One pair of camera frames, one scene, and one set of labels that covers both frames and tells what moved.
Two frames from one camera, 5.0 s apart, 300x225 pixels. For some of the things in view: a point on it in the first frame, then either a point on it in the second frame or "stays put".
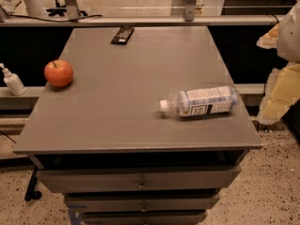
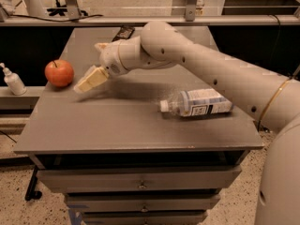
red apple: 59,72 stays put
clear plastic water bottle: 201,102 stays put
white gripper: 291,37 -> 111,57
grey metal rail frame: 75,19 stays put
